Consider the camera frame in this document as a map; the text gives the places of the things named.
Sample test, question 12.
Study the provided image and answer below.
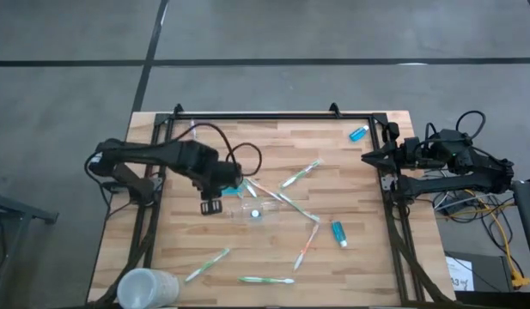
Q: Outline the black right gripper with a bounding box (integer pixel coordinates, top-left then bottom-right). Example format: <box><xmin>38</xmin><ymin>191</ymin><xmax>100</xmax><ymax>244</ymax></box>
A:
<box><xmin>360</xmin><ymin>136</ymin><xmax>433</xmax><ymax>173</ymax></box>

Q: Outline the clear acrylic organizer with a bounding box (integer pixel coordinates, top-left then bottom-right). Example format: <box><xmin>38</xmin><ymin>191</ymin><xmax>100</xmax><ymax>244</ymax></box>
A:
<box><xmin>227</xmin><ymin>198</ymin><xmax>283</xmax><ymax>224</ymax></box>

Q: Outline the black power adapter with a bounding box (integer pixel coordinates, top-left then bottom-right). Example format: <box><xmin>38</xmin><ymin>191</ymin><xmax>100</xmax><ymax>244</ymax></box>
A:
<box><xmin>438</xmin><ymin>199</ymin><xmax>466</xmax><ymax>215</ymax></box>

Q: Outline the white paper sheet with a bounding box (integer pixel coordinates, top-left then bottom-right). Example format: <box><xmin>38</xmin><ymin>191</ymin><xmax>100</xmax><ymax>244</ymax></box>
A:
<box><xmin>445</xmin><ymin>256</ymin><xmax>476</xmax><ymax>293</ymax></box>

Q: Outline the black floor case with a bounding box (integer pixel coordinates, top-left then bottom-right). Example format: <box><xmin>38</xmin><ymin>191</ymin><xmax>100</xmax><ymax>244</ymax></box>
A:
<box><xmin>443</xmin><ymin>251</ymin><xmax>517</xmax><ymax>294</ymax></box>

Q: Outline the grey metal stand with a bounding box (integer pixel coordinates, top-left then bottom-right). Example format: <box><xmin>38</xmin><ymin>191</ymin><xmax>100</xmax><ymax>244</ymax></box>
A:
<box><xmin>0</xmin><ymin>187</ymin><xmax>59</xmax><ymax>309</ymax></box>

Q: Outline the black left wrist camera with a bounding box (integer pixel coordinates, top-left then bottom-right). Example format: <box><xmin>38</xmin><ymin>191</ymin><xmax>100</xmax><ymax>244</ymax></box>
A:
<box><xmin>199</xmin><ymin>198</ymin><xmax>223</xmax><ymax>216</ymax></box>

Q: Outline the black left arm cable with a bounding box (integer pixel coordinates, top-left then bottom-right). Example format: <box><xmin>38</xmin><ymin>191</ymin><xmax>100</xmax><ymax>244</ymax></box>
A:
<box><xmin>172</xmin><ymin>122</ymin><xmax>264</xmax><ymax>178</ymax></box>

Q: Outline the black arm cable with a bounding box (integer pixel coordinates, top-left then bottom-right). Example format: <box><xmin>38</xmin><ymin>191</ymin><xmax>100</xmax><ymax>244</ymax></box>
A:
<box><xmin>172</xmin><ymin>122</ymin><xmax>264</xmax><ymax>178</ymax></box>
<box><xmin>423</xmin><ymin>109</ymin><xmax>489</xmax><ymax>145</ymax></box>

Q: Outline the black aluminium table frame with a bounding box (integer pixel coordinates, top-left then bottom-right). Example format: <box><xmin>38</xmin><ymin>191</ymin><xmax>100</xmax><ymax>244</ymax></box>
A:
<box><xmin>86</xmin><ymin>110</ymin><xmax>461</xmax><ymax>309</ymax></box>

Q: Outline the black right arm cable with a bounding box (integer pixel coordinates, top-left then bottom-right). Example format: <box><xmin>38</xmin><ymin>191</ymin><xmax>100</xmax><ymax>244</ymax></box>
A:
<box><xmin>423</xmin><ymin>109</ymin><xmax>489</xmax><ymax>145</ymax></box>

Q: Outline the yellow cable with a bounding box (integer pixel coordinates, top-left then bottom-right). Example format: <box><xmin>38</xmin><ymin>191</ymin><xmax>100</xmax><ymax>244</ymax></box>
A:
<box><xmin>436</xmin><ymin>188</ymin><xmax>530</xmax><ymax>289</ymax></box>

